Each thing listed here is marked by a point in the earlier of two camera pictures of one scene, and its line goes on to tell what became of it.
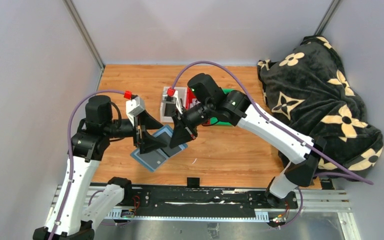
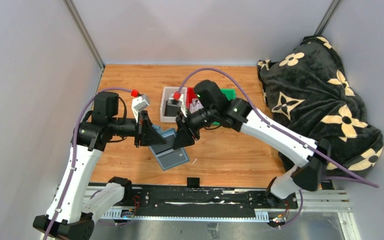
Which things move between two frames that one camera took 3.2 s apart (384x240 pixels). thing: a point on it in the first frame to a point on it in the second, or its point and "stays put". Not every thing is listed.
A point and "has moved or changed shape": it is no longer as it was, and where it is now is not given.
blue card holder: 152,160 has moved or changed shape
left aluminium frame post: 81,25 stays put
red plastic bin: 190,95 stays put
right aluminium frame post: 329,14 stays put
